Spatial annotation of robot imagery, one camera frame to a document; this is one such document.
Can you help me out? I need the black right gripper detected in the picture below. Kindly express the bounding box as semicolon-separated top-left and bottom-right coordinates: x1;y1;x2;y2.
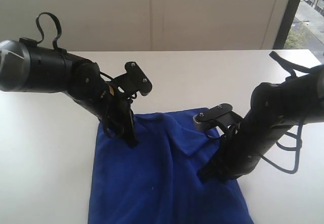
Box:
197;123;286;183

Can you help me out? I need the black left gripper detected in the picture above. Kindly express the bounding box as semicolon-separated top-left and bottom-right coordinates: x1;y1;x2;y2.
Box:
73;82;138;148

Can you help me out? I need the blue terry towel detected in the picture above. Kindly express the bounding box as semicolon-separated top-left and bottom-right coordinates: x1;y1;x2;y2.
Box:
88;108;253;223

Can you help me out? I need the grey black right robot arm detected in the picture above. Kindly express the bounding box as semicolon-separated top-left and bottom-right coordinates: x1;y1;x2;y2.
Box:
193;66;323;182

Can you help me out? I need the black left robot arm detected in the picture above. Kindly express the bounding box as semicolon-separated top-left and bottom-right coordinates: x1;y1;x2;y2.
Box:
1;40;140;147

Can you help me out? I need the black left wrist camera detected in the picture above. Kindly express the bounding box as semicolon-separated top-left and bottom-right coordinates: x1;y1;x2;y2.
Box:
112;61;152;98

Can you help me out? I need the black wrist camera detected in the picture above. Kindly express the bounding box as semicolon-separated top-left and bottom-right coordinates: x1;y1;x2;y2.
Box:
112;61;152;98
193;103;243;133

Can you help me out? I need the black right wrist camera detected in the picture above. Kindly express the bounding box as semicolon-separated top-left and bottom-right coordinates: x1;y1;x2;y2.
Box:
193;103;243;133

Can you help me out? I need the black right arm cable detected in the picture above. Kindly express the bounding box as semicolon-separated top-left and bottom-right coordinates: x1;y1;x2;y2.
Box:
205;51;317;175

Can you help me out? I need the dark window frame post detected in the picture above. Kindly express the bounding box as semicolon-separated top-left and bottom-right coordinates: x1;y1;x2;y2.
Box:
272;0;300;50

